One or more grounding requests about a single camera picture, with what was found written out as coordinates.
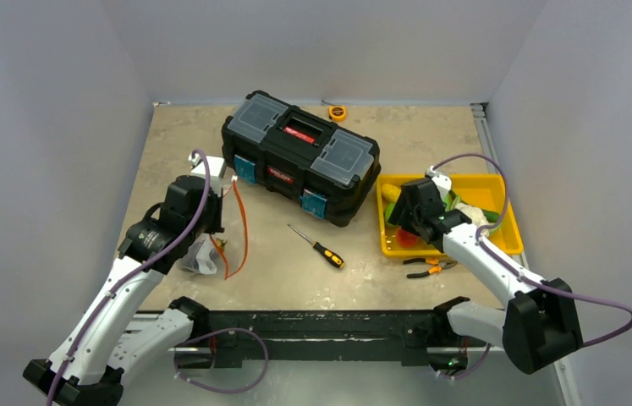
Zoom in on yellow corn cob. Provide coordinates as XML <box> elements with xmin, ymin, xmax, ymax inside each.
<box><xmin>381</xmin><ymin>184</ymin><xmax>402</xmax><ymax>203</ymax></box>

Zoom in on red pink peach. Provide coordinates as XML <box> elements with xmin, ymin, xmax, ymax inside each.
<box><xmin>395</xmin><ymin>228</ymin><xmax>420</xmax><ymax>249</ymax></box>

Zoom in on clear orange zip top bag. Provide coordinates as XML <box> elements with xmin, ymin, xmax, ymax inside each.
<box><xmin>178</xmin><ymin>175</ymin><xmax>249</xmax><ymax>280</ymax></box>

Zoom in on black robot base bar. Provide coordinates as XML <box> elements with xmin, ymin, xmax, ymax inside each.
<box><xmin>174</xmin><ymin>305</ymin><xmax>484</xmax><ymax>372</ymax></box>

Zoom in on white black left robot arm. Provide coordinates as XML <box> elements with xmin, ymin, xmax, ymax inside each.
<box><xmin>23</xmin><ymin>174</ymin><xmax>223</xmax><ymax>405</ymax></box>

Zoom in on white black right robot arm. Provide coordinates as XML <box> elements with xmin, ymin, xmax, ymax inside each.
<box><xmin>388</xmin><ymin>173</ymin><xmax>584</xmax><ymax>375</ymax></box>

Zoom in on white cauliflower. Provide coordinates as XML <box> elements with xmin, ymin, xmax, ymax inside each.
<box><xmin>453</xmin><ymin>202</ymin><xmax>490</xmax><ymax>227</ymax></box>

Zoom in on orange black pliers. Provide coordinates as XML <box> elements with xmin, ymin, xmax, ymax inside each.
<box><xmin>402</xmin><ymin>257</ymin><xmax>459</xmax><ymax>279</ymax></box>

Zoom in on green cucumber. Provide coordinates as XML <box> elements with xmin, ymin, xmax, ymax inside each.
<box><xmin>481</xmin><ymin>209</ymin><xmax>502</xmax><ymax>224</ymax></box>

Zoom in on black yellow screwdriver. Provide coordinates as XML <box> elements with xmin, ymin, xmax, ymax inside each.
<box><xmin>288</xmin><ymin>224</ymin><xmax>345</xmax><ymax>269</ymax></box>

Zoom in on black plastic toolbox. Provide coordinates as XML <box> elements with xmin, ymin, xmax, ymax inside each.
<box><xmin>221</xmin><ymin>90</ymin><xmax>382</xmax><ymax>228</ymax></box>

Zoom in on yellow tape measure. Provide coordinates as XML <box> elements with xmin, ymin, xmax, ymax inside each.
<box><xmin>321</xmin><ymin>100</ymin><xmax>348</xmax><ymax>123</ymax></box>

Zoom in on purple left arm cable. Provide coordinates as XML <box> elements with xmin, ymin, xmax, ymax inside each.
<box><xmin>44</xmin><ymin>149</ymin><xmax>213</xmax><ymax>406</ymax></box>

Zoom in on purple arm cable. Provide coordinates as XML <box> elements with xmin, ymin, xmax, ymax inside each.
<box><xmin>44</xmin><ymin>149</ymin><xmax>213</xmax><ymax>406</ymax></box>
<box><xmin>430</xmin><ymin>152</ymin><xmax>632</xmax><ymax>348</ymax></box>

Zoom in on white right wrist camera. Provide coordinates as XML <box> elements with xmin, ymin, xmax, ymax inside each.
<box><xmin>426</xmin><ymin>166</ymin><xmax>453</xmax><ymax>199</ymax></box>

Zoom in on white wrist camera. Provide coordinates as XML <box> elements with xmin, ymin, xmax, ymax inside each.
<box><xmin>426</xmin><ymin>166</ymin><xmax>453</xmax><ymax>199</ymax></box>
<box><xmin>188</xmin><ymin>153</ymin><xmax>227</xmax><ymax>196</ymax></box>

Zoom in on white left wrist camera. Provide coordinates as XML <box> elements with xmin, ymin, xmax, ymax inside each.
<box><xmin>188</xmin><ymin>153</ymin><xmax>227</xmax><ymax>196</ymax></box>

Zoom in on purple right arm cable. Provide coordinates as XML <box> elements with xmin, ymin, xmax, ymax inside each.
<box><xmin>430</xmin><ymin>152</ymin><xmax>632</xmax><ymax>348</ymax></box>

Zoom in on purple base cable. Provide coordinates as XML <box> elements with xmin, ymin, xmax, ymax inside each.
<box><xmin>173</xmin><ymin>327</ymin><xmax>270</xmax><ymax>395</ymax></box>

